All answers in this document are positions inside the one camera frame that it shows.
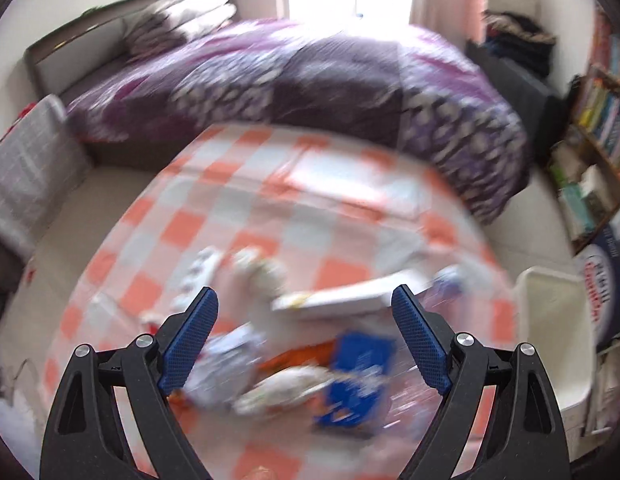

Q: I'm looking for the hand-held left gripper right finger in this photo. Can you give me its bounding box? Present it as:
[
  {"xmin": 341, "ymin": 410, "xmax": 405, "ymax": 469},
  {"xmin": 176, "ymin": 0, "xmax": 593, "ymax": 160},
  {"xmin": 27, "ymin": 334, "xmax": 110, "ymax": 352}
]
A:
[{"xmin": 391, "ymin": 284, "xmax": 573, "ymax": 480}]

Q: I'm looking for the small blue white packet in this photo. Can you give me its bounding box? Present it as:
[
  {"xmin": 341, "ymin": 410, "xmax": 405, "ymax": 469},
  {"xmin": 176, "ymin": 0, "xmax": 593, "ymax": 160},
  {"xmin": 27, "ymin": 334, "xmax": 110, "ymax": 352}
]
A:
[{"xmin": 432, "ymin": 264, "xmax": 465, "ymax": 306}]

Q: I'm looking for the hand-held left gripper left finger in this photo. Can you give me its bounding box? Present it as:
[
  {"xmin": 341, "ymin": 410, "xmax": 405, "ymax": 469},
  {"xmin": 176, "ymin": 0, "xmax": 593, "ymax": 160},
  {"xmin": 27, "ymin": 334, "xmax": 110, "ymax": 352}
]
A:
[{"xmin": 40, "ymin": 286, "xmax": 219, "ymax": 480}]

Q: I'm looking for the orange wrapper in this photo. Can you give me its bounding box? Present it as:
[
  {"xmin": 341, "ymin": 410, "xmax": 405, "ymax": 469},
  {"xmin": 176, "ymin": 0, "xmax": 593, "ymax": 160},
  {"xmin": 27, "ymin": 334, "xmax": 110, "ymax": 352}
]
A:
[{"xmin": 257, "ymin": 337, "xmax": 341, "ymax": 368}]

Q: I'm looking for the black cabinet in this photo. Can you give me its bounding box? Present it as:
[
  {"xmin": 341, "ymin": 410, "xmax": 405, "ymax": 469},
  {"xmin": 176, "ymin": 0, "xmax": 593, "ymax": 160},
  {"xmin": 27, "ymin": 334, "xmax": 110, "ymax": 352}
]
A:
[{"xmin": 465, "ymin": 40, "xmax": 560, "ymax": 171}]

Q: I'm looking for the white plastic wrapper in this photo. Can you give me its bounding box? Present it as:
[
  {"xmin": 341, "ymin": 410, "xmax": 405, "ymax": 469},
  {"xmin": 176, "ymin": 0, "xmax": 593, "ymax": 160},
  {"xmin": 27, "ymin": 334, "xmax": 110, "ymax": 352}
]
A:
[{"xmin": 234, "ymin": 364, "xmax": 335, "ymax": 417}]

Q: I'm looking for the stack of papers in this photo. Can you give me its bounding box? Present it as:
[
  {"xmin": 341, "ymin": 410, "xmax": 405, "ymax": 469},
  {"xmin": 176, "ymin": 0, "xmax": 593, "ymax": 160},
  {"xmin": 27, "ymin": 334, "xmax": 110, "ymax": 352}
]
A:
[{"xmin": 584, "ymin": 345, "xmax": 620, "ymax": 436}]

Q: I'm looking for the grey plaid cushion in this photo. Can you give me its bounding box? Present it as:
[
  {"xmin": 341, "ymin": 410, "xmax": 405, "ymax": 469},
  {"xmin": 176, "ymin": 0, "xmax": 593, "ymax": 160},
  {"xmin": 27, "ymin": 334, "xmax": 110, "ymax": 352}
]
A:
[{"xmin": 0, "ymin": 94, "xmax": 93, "ymax": 261}]

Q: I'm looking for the row of upright books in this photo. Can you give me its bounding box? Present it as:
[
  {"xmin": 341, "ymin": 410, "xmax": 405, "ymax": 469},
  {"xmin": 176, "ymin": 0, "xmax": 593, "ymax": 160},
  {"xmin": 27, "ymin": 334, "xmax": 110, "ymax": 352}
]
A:
[{"xmin": 577, "ymin": 10, "xmax": 620, "ymax": 161}]

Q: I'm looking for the stack of pale books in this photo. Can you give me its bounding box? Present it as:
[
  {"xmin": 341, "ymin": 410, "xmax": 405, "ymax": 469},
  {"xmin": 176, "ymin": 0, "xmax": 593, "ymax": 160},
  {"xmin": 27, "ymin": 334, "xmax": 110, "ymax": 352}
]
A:
[{"xmin": 550, "ymin": 152, "xmax": 615, "ymax": 196}]

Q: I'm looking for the stack of teal books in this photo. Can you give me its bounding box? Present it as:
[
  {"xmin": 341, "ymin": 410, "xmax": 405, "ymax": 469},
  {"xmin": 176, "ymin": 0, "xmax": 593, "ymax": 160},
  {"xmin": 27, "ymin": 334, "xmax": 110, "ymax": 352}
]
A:
[{"xmin": 557, "ymin": 180, "xmax": 598, "ymax": 243}]

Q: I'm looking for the white blister pack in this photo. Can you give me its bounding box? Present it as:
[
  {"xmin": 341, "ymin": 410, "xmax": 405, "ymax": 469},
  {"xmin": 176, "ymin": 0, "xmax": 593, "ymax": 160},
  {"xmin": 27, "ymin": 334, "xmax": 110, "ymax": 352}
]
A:
[{"xmin": 172, "ymin": 246, "xmax": 223, "ymax": 311}]

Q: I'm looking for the white curtain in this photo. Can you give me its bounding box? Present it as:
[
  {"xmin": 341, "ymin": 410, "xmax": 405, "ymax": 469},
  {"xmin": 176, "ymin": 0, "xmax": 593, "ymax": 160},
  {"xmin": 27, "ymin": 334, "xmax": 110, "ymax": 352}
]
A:
[{"xmin": 410, "ymin": 0, "xmax": 470, "ymax": 46}]

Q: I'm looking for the orange white checkered tablecloth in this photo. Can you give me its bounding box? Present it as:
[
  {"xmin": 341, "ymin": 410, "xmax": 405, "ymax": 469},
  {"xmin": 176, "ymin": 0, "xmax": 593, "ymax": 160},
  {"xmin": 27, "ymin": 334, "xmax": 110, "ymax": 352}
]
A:
[{"xmin": 40, "ymin": 122, "xmax": 520, "ymax": 480}]

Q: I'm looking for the white paper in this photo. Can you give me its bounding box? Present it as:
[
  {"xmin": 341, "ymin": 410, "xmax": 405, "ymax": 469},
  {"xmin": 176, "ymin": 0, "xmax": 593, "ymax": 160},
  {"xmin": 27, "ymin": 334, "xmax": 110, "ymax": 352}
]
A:
[{"xmin": 232, "ymin": 247, "xmax": 288, "ymax": 306}]

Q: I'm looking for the dark bed frame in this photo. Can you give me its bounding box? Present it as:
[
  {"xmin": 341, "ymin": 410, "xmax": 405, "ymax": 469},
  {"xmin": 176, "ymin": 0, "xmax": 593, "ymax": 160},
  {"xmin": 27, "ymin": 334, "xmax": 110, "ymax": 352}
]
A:
[{"xmin": 24, "ymin": 0, "xmax": 191, "ymax": 171}]

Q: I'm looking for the long white box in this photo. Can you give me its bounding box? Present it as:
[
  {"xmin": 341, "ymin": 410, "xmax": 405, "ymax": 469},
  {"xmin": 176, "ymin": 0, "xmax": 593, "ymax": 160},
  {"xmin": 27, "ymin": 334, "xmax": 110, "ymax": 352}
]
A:
[{"xmin": 271, "ymin": 269, "xmax": 435, "ymax": 322}]

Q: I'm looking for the wooden bookshelf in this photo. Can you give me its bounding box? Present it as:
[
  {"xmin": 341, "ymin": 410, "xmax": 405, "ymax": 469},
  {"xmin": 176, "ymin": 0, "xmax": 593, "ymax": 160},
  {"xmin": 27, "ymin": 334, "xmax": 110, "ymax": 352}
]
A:
[{"xmin": 547, "ymin": 5, "xmax": 620, "ymax": 256}]

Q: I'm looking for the white blue crumpled wrapper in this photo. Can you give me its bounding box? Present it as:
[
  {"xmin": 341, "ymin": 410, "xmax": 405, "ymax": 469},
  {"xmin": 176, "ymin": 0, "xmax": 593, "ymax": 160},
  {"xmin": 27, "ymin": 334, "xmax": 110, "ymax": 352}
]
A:
[{"xmin": 185, "ymin": 322, "xmax": 268, "ymax": 408}]

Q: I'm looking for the white patterned pillow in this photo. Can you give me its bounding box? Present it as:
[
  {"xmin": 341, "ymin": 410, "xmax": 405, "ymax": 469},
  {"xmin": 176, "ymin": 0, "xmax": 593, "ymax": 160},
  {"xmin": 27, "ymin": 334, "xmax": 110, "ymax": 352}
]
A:
[
  {"xmin": 125, "ymin": 0, "xmax": 231, "ymax": 46},
  {"xmin": 135, "ymin": 2, "xmax": 238, "ymax": 57}
]

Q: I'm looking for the purple patterned blanket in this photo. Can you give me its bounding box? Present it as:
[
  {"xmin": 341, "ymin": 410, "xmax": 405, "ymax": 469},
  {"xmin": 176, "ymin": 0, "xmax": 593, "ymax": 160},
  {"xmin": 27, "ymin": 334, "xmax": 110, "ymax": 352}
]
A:
[{"xmin": 65, "ymin": 17, "xmax": 533, "ymax": 226}]

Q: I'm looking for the white plastic bin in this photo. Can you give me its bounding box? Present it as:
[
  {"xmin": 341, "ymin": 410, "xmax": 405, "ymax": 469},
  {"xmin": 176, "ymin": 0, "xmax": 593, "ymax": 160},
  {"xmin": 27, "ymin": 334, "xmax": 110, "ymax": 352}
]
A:
[{"xmin": 514, "ymin": 267, "xmax": 598, "ymax": 411}]

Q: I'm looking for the blue printed carton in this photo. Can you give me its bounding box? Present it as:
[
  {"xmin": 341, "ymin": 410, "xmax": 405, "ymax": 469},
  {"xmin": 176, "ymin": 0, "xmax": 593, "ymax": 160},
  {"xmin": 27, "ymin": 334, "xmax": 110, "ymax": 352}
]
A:
[{"xmin": 574, "ymin": 220, "xmax": 620, "ymax": 356}]

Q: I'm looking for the pile of folded clothes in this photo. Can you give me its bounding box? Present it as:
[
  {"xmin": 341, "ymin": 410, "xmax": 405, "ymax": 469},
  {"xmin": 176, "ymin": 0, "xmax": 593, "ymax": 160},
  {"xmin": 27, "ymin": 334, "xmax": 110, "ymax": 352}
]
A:
[{"xmin": 482, "ymin": 10, "xmax": 558, "ymax": 78}]

